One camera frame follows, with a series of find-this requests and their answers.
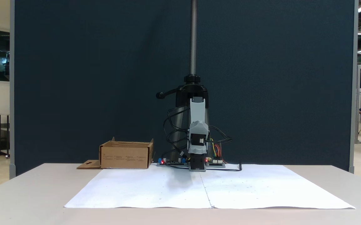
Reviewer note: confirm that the dark blue partition panel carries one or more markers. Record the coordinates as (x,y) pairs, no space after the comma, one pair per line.
(74,78)

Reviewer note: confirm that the black tripod with metal pole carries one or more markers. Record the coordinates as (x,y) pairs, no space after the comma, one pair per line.
(193,37)

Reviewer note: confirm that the brown cardboard box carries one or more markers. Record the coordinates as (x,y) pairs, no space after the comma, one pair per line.
(124,156)

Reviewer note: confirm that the white paper sheet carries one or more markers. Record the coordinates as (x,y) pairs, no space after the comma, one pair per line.
(155,190)

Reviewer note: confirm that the grey framed wall window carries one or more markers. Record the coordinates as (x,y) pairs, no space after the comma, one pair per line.
(2,56)

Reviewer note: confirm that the black wheeled cart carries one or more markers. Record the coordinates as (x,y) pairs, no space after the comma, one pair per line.
(3,134)

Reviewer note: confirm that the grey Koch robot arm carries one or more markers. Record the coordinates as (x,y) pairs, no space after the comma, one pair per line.
(197,109)

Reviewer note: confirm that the blue circuit board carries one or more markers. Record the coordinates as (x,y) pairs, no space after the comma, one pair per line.
(172,162)

